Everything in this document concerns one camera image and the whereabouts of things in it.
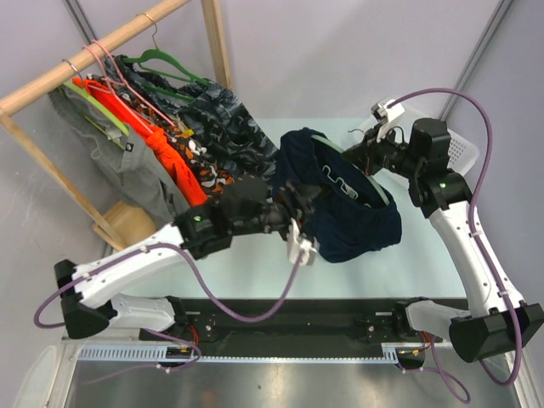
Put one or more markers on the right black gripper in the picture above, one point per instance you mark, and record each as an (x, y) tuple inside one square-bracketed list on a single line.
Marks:
[(365, 153)]

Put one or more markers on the lime green hanger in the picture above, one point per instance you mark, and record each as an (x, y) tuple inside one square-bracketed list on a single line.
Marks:
[(98, 106)]

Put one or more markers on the dark green hanger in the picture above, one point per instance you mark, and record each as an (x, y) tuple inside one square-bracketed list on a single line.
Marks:
[(158, 72)]

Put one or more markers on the wooden clothes rack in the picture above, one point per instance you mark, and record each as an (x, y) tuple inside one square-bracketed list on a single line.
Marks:
[(98, 49)]

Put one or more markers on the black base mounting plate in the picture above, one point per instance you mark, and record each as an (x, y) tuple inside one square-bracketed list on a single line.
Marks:
[(302, 329)]

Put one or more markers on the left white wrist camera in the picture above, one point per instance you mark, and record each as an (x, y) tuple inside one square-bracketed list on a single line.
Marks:
[(301, 249)]

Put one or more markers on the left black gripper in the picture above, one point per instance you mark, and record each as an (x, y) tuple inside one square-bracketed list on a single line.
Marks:
[(303, 196)]

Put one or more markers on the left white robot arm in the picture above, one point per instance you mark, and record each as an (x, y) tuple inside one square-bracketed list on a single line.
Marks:
[(92, 295)]

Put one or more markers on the grey shorts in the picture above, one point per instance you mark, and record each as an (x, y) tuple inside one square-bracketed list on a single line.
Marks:
[(126, 161)]

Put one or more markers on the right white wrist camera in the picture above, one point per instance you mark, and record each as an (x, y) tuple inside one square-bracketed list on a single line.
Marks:
[(387, 113)]

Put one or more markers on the mint green wavy hanger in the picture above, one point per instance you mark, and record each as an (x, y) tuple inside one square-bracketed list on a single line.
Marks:
[(377, 187)]

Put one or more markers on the white plastic basket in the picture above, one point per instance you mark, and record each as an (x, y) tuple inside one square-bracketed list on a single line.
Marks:
[(463, 154)]

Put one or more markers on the orange patterned shorts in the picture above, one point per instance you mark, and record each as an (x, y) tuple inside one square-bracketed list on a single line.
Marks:
[(211, 178)]

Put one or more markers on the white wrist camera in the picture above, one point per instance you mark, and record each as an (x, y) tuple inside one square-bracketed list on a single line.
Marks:
[(387, 113), (301, 249)]

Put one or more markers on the navy blue shorts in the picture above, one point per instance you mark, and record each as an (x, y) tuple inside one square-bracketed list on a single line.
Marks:
[(351, 218)]

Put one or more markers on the bright orange shorts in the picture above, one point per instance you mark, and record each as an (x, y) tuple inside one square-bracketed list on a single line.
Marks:
[(130, 110)]

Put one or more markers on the white slotted cable duct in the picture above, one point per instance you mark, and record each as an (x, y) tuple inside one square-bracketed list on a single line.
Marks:
[(171, 354)]

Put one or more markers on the dark camouflage shorts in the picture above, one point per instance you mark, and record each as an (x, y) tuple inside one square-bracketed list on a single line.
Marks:
[(221, 124)]

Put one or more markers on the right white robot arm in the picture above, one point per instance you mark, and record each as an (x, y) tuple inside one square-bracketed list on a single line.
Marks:
[(497, 319)]

